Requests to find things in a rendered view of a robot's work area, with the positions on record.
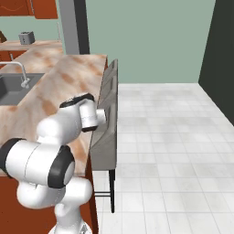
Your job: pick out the orange base cupboards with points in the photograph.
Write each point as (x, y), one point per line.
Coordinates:
(9, 55)

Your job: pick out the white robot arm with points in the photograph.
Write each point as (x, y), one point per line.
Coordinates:
(39, 161)

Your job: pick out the grey bar stool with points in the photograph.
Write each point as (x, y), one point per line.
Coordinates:
(112, 68)
(105, 149)
(109, 90)

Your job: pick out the grey sink basin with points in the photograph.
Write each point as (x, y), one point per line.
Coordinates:
(12, 91)

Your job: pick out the brown object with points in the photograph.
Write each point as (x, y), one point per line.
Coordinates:
(2, 37)

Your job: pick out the grey tall fridge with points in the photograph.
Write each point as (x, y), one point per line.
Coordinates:
(74, 26)

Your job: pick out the grey toaster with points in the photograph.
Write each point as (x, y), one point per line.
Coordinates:
(26, 37)

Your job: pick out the silver tap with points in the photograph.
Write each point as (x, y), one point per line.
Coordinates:
(24, 81)

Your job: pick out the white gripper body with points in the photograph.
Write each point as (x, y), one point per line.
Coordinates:
(101, 116)

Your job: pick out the orange island cabinet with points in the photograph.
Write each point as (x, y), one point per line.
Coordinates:
(91, 189)

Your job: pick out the orange wall cupboards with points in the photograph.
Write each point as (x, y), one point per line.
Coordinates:
(27, 7)

